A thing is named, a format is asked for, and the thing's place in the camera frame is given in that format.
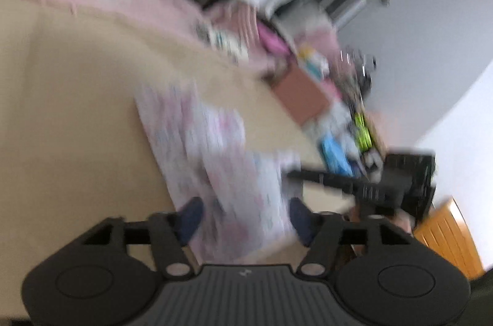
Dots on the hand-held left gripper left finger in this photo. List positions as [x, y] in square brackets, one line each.
[190, 218]

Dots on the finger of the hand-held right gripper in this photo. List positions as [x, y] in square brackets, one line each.
[327, 180]

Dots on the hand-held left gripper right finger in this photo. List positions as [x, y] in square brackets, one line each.
[302, 222]

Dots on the pink floral garment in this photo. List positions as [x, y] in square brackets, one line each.
[219, 164]

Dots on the blue plastic bag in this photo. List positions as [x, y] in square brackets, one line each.
[337, 154]

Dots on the green and black packet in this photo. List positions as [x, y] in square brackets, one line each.
[362, 131]

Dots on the orange wooden furniture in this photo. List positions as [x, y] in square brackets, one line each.
[450, 237]

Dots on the white and yellow plush toy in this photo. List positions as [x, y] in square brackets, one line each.
[314, 62]

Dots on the pink pouch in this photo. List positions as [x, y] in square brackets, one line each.
[314, 38]

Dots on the pink flat box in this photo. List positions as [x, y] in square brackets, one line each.
[271, 38]

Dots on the folded green floral cloth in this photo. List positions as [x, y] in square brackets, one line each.
[223, 40]

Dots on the pink fleece blanket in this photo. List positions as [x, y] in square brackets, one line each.
[146, 2]

